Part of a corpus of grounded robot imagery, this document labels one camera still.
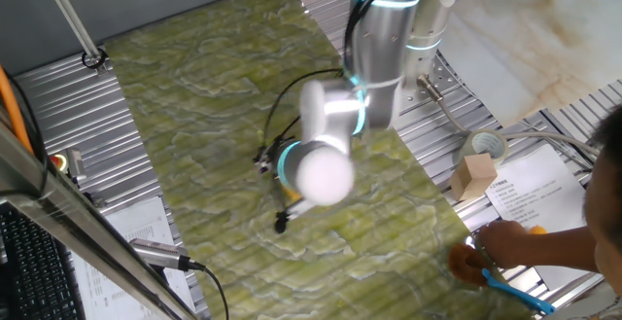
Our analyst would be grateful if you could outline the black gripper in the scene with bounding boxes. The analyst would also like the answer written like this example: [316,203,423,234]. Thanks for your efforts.
[252,145,281,175]

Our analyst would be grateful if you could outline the brown brush blue handle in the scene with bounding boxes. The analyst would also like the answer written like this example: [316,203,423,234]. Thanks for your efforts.
[446,241,557,316]

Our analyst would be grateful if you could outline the person's left forearm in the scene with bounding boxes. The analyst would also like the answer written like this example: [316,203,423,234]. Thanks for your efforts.
[522,225,602,273]

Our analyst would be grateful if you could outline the person's left hand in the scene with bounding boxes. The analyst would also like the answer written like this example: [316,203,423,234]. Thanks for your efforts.
[474,220,531,270]

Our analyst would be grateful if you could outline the printed paper sheet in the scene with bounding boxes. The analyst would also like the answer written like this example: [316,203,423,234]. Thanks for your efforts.
[71,196,198,320]
[483,143,592,236]

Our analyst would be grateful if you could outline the black clamp tool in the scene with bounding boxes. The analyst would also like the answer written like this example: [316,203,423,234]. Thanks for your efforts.
[128,237,208,272]

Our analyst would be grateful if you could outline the red emergency stop button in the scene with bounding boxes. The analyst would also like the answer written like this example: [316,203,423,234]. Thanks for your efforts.
[48,147,88,183]

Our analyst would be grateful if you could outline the wooden block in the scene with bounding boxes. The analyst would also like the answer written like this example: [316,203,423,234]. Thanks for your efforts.
[448,152,500,202]

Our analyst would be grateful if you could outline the beige tape roll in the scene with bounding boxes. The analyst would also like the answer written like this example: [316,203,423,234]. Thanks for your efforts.
[459,127,510,168]

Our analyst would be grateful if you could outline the thin grey metal rod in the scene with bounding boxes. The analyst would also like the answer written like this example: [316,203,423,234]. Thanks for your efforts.
[36,0,106,68]

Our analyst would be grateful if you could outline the black keyboard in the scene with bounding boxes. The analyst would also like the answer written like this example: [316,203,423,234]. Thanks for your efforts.
[0,202,87,320]

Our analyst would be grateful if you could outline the white t-shirt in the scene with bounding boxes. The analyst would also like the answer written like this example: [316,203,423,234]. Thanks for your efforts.
[546,288,622,320]

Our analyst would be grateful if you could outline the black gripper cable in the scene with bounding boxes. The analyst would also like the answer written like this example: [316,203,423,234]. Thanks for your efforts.
[252,66,347,165]

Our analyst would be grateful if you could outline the black device cable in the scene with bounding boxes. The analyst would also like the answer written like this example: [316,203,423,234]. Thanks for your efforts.
[191,260,231,320]

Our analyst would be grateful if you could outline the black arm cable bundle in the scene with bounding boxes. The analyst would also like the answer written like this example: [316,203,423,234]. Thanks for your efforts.
[342,0,412,76]

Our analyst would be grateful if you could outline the grey cable with metal connector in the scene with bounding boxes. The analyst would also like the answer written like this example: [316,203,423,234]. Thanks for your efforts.
[416,74,602,159]

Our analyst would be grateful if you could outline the aluminium frame profile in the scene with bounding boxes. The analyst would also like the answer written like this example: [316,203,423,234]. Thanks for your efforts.
[0,115,200,320]

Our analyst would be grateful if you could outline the black cable ring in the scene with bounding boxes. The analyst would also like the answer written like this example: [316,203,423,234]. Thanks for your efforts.
[81,47,110,71]

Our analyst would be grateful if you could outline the orange hose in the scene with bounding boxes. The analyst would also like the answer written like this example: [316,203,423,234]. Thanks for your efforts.
[0,64,35,156]

